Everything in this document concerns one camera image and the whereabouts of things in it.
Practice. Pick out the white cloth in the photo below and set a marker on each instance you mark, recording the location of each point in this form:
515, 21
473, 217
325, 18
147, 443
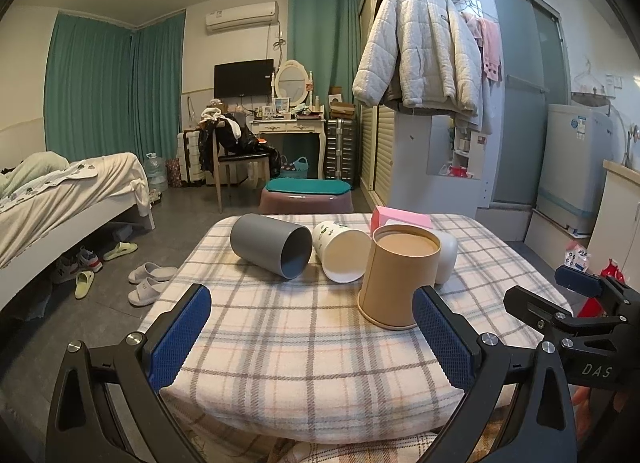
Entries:
212, 115

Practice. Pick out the beige plaid cloth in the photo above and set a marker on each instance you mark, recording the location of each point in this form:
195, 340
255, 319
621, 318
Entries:
350, 450

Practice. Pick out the teal curtain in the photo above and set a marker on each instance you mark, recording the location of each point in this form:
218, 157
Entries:
320, 33
157, 88
90, 88

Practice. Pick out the red plastic item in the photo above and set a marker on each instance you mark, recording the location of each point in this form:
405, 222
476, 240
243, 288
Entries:
612, 270

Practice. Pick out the white dressing table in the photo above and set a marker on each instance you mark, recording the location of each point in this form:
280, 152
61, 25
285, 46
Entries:
290, 127

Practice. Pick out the oval white mirror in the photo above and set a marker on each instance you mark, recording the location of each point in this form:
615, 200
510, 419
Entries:
292, 82

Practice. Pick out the plaid tablecloth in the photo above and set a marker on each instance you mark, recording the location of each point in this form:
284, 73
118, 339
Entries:
300, 343

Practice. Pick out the grey sneaker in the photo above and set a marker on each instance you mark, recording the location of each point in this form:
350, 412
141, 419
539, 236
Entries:
65, 272
90, 260

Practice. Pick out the white slipper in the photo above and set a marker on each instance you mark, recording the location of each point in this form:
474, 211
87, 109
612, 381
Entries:
145, 293
152, 272

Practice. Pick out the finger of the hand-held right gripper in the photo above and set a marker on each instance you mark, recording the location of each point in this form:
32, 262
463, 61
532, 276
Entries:
535, 310
580, 280

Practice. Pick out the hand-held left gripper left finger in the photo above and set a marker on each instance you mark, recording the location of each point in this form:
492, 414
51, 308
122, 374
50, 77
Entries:
180, 338

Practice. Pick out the white cabinet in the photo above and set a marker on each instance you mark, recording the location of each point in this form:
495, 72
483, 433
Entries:
617, 213

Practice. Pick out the yellow-green slipper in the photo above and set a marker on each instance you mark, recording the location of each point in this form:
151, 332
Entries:
120, 250
84, 285

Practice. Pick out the frosted glass door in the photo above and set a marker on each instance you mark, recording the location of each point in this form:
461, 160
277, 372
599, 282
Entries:
520, 93

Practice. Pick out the tan cup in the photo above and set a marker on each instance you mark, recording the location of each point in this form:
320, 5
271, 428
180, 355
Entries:
390, 288

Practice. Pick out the wooden chair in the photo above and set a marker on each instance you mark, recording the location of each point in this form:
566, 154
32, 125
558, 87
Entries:
240, 159

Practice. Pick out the white bed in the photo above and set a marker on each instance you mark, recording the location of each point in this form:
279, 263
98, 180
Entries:
30, 273

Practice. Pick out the white washing machine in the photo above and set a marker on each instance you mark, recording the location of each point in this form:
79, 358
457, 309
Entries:
570, 168

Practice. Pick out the cardboard box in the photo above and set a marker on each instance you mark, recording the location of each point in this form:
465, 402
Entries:
342, 108

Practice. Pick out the silver suitcase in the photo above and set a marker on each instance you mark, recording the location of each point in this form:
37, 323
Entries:
340, 148

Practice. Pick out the black television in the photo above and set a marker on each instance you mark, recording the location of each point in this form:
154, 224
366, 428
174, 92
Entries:
243, 78

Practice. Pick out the white puffer jacket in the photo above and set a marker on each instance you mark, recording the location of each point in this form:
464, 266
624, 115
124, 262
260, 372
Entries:
415, 43

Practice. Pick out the grey cup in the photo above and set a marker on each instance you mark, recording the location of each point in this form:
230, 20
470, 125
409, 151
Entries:
260, 238

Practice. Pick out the blue basket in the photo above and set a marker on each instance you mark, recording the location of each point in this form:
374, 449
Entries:
294, 170

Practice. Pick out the photo frame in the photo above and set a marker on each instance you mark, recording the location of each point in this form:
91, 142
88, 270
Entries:
282, 105

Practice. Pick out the clear water jug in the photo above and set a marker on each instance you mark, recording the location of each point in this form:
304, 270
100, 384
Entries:
156, 173

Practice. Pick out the cream striped suitcase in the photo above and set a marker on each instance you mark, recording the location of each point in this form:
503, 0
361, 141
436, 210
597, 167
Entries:
189, 158

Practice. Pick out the printed clear packet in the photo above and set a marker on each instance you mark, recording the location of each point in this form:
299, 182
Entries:
577, 258

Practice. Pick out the white wardrobe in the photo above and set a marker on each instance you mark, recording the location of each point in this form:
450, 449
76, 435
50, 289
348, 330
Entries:
410, 153

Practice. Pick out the green duvet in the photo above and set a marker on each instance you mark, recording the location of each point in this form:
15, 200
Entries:
30, 168

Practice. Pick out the teal stool cushion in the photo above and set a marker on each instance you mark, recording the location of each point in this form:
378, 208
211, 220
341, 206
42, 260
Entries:
305, 186

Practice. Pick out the patterned gift bag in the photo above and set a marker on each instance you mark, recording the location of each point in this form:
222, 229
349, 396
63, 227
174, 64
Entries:
174, 173

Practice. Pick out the pink clothes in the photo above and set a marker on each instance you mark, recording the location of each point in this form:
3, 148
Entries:
490, 48

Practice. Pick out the white air conditioner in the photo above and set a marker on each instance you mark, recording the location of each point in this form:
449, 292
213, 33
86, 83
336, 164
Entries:
240, 18

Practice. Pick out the pink tissue box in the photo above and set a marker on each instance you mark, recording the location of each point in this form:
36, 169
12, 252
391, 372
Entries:
400, 217

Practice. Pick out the white printed cup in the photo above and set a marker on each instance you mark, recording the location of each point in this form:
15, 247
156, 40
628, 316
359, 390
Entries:
332, 238

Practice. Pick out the person's right hand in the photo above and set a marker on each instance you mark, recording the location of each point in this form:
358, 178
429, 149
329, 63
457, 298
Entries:
582, 413

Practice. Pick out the beige bed sheet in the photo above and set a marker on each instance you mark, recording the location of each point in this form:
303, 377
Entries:
75, 193

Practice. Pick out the black jacket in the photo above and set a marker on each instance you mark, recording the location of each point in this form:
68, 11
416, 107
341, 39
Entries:
235, 135

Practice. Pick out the plain white cup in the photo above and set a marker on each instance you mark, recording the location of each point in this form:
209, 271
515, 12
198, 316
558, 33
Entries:
446, 258

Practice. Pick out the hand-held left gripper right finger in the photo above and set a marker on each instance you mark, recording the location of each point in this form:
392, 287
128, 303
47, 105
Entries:
440, 338

